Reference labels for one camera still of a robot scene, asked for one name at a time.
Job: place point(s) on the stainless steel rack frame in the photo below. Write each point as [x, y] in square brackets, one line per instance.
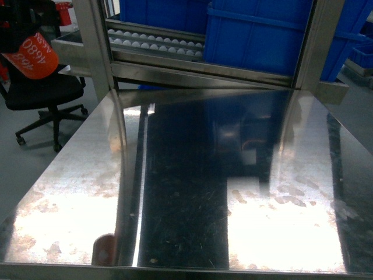
[88, 52]

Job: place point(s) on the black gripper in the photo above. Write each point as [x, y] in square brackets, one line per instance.
[18, 22]

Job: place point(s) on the orange cylindrical capacitor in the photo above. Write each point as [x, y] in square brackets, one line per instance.
[35, 58]

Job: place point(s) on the black office chair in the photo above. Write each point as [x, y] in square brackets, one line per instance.
[44, 95]

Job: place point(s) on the blue plastic bin front right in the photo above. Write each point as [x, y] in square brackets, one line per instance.
[267, 36]

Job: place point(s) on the blue plastic bin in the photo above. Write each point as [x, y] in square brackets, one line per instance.
[189, 16]
[267, 36]

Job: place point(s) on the blue plastic bin front left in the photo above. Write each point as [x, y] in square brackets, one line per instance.
[189, 16]

